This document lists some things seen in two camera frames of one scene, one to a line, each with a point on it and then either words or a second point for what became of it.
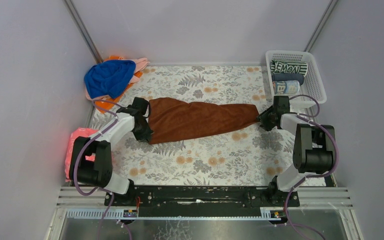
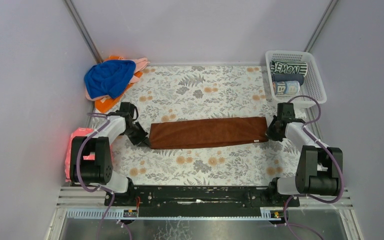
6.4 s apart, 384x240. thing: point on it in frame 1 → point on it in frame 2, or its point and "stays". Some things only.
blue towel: (108, 77) stays
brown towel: (172, 119) → (200, 132)
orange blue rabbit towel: (286, 87) stays
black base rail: (196, 201) stays
